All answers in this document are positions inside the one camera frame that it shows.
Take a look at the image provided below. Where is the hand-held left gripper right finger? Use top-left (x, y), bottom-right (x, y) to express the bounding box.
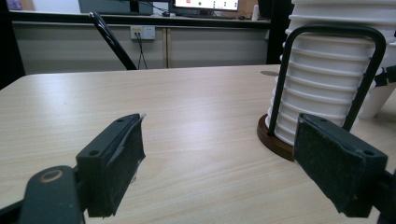
top-left (292, 112), bottom-right (389, 219)

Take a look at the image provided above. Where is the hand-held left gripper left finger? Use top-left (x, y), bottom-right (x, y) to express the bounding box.
top-left (76, 113), bottom-right (147, 218)

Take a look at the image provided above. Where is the stack of white paper cups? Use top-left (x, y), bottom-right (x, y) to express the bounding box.
top-left (265, 0), bottom-right (396, 147)

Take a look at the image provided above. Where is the black wire cup holder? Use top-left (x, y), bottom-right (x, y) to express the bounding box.
top-left (256, 23), bottom-right (388, 162)

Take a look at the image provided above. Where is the black curtain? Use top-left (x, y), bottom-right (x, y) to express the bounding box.
top-left (0, 0), bottom-right (26, 91)
top-left (257, 0), bottom-right (295, 65)

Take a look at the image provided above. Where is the black folding chair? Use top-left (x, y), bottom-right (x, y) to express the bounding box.
top-left (88, 11), bottom-right (138, 71)

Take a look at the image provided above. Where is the white bottle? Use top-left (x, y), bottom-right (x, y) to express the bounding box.
top-left (251, 4), bottom-right (262, 21)

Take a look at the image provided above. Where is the dark computer monitor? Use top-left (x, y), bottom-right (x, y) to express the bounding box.
top-left (78, 0), bottom-right (154, 16)

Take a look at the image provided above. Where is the lit computer monitor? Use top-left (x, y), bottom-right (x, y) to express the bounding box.
top-left (172, 0), bottom-right (241, 12)

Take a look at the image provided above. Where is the black hanging wall cable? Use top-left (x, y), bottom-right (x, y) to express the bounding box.
top-left (134, 30), bottom-right (149, 70)

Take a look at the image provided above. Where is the white wall outlet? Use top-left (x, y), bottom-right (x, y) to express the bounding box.
top-left (130, 24), bottom-right (156, 41)

